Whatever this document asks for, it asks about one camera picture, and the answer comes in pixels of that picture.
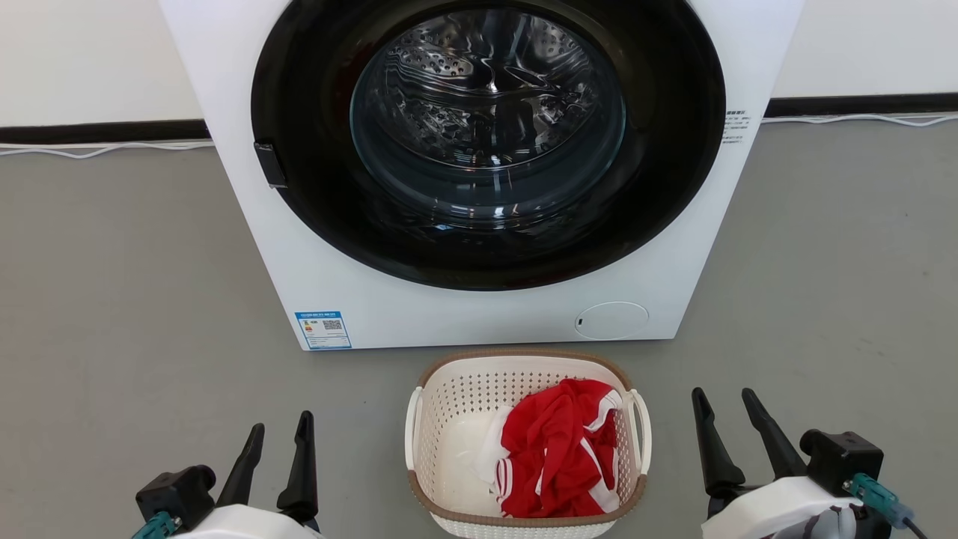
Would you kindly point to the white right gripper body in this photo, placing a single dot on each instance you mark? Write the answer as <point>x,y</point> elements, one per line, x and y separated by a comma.
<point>778,505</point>

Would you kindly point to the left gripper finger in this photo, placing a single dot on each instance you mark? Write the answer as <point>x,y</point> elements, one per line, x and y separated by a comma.
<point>243,471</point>
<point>301,471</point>

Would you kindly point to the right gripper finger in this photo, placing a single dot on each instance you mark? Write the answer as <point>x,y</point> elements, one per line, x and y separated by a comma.
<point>775,445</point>
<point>717,457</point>

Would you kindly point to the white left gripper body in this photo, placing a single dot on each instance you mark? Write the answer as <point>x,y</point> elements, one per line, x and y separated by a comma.
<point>247,524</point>

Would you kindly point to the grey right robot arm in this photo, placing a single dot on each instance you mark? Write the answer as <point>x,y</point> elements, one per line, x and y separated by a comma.
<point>827,525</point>

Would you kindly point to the white perforated laundry basket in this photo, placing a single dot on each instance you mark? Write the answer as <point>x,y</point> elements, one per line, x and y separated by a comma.
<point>449,404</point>

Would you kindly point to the blue energy label sticker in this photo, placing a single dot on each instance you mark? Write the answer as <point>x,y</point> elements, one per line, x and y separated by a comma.
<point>323,330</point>

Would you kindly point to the red white-striped garment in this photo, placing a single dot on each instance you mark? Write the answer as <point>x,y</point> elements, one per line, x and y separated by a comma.
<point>554,449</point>

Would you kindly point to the white garment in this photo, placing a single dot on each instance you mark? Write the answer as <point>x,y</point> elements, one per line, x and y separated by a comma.
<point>468,449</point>

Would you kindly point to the round white filter cover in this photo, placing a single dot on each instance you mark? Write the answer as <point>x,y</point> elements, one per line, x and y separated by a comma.
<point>611,321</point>

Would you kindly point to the white front-load washing machine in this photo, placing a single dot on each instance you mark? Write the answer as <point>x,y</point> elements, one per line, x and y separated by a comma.
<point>449,314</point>

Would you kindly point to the black round washer door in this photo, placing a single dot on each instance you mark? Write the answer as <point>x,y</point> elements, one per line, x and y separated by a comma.
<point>314,187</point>

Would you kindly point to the small printed text sticker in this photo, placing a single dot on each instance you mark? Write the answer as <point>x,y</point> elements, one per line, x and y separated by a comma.
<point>735,126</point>

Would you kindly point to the steel washing machine drum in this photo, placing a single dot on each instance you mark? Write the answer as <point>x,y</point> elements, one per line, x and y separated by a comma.
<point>449,75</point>

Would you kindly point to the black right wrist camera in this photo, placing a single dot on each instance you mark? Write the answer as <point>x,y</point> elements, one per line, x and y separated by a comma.
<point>842,457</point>

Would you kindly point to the teal left camera connector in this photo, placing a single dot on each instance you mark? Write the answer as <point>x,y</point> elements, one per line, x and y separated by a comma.
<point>153,526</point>

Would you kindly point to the teal camera connector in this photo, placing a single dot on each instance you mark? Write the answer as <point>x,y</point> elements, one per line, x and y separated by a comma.
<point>879,500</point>
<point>153,526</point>

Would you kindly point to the teal right camera connector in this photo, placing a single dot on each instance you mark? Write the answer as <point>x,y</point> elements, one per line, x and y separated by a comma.
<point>879,500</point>

